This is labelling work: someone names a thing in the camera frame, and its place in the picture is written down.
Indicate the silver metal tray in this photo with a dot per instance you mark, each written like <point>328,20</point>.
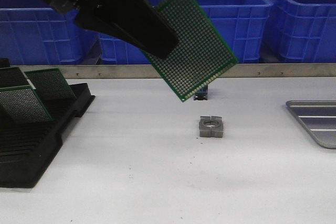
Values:
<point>317,118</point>

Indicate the blue plastic crate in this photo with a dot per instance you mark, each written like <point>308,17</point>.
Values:
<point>32,33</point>
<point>239,22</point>
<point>301,31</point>

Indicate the centre blue plastic crate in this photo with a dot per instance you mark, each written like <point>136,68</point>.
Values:
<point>239,22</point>

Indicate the left blue plastic crate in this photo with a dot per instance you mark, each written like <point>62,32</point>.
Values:
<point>32,33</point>

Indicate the grey metal clamp block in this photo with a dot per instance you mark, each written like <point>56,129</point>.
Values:
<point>211,126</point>

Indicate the green perforated circuit board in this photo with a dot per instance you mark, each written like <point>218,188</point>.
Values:
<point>50,84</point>
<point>23,105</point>
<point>12,77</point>
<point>201,54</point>

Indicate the red emergency stop button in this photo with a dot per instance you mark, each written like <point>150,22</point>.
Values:
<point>201,94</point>

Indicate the black slotted board rack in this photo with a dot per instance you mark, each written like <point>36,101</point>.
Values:
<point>28,149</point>

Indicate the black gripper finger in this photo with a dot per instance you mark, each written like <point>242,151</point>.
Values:
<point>94,17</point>
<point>138,23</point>

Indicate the right blue plastic crate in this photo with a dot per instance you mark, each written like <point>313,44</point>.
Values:
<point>301,31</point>

